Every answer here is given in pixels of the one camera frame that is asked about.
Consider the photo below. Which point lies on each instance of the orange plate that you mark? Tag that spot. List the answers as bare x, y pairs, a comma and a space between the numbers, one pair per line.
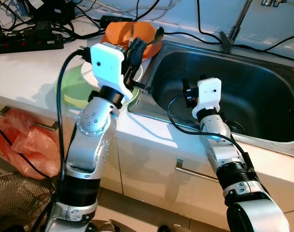
149, 52

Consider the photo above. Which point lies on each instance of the stainless steel sink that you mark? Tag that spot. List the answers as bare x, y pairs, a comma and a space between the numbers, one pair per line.
258, 96

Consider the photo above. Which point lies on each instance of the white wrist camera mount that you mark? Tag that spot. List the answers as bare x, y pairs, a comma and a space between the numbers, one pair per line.
209, 94
105, 63

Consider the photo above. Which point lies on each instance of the black power adapter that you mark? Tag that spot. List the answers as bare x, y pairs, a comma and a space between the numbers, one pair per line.
113, 21

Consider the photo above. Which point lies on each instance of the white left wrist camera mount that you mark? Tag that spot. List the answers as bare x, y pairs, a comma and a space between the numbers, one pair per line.
105, 63

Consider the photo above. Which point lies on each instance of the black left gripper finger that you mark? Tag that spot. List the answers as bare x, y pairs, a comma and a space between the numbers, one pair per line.
138, 52
128, 54

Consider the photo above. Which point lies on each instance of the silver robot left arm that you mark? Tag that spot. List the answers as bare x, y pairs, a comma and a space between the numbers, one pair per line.
91, 145

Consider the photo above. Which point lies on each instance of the light green plate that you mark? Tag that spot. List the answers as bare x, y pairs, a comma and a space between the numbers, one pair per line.
72, 92

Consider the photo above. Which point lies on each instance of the red plastic bag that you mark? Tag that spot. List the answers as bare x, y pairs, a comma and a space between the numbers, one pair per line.
26, 145

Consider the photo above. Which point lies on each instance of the dark metal faucet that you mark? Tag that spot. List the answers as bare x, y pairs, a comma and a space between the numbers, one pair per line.
227, 43

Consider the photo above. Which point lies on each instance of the black power strip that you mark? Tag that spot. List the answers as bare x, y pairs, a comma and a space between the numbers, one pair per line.
26, 43

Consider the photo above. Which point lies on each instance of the black box device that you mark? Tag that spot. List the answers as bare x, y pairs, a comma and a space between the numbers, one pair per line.
52, 9

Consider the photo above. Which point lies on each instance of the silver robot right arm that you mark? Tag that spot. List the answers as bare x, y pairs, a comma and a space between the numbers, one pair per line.
224, 154

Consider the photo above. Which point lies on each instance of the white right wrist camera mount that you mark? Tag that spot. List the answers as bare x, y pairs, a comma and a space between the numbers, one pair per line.
209, 94

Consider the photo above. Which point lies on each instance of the white sink cabinet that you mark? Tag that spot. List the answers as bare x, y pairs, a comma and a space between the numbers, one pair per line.
151, 169

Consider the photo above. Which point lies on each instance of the robot right leg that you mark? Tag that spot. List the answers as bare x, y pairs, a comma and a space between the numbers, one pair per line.
171, 228

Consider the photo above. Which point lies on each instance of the robot leg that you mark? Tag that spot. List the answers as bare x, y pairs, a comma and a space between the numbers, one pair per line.
110, 227
171, 228

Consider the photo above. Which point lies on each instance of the white bowl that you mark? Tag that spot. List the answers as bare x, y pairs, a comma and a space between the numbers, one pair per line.
86, 72

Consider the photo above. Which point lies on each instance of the robot left leg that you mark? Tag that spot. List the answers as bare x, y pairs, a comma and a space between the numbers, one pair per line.
110, 227

